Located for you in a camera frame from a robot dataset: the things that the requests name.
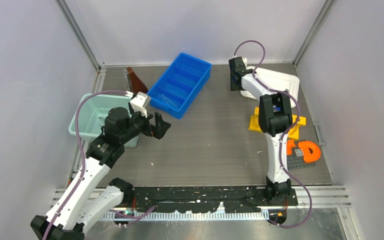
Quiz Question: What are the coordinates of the grey building plate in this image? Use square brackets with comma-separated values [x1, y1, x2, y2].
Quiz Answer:
[287, 149, 316, 170]

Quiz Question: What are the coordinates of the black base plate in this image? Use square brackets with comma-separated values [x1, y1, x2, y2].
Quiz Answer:
[118, 185, 298, 214]

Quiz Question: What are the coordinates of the brown triangular stand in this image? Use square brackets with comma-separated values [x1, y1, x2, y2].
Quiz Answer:
[123, 67, 149, 94]

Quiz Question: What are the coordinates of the yellow test tube rack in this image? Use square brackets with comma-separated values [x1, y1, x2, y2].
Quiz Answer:
[248, 106, 307, 140]

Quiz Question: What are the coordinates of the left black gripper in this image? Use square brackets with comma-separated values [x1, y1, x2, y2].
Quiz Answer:
[119, 107, 170, 144]

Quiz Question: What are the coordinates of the white plastic tray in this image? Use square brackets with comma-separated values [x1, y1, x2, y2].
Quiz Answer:
[240, 66, 300, 108]

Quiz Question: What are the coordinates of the blue funnel brush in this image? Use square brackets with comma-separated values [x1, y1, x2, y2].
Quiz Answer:
[273, 105, 282, 112]

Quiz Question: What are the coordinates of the blue divided plastic bin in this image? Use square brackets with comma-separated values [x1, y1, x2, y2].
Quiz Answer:
[147, 52, 212, 119]

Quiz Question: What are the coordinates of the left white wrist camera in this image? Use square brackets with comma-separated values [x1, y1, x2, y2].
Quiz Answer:
[126, 91, 151, 118]

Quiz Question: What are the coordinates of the light green plastic tub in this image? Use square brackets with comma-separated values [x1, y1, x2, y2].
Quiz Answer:
[78, 92, 133, 143]

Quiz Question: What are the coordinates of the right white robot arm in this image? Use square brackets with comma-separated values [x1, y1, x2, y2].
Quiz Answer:
[228, 56, 293, 205]

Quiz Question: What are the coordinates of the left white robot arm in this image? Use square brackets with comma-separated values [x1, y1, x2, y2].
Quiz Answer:
[30, 107, 171, 240]

